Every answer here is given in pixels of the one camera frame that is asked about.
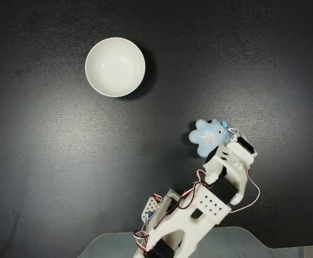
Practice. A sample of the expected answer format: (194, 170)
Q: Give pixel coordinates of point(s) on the white bowl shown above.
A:
(115, 67)

